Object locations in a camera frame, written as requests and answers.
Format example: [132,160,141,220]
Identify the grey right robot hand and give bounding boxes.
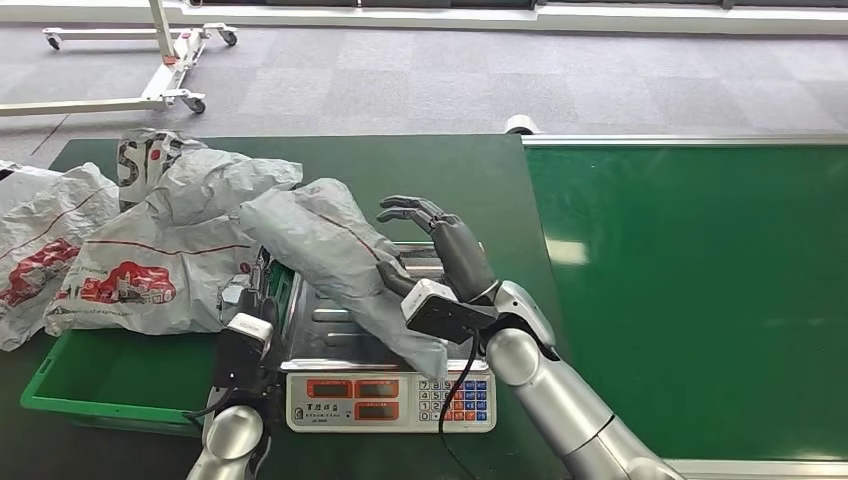
[374,194,500,307]

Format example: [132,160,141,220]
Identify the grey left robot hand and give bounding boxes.
[233,286,284,387]

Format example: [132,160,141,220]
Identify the grey plastic mailer package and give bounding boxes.
[237,177,451,381]

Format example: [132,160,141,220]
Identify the white conveyor roller end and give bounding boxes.
[504,113,544,136]

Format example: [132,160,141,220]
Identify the electronic scale with steel tray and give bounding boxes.
[278,241,499,436]

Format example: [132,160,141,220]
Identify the large white mailer red print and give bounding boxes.
[42,148,305,337]

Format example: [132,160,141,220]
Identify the green plastic crate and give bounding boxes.
[19,261,297,430]

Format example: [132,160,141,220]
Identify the white mailer black letters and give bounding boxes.
[116,127,209,213]

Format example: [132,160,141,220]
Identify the crumpled white mailer red print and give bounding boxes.
[0,160,121,353]

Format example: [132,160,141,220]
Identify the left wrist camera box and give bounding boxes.
[212,311,275,393]

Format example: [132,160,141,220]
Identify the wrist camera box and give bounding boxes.
[400,278,500,346]
[212,311,275,393]

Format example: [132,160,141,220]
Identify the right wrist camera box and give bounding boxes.
[400,278,500,346]

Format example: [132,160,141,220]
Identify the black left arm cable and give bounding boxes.
[181,386,238,427]

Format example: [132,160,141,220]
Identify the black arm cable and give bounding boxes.
[181,386,238,427]
[436,327,482,480]

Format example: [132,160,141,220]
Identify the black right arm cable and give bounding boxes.
[436,327,482,480]

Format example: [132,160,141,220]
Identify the white wheeled metal frame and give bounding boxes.
[0,0,240,118]

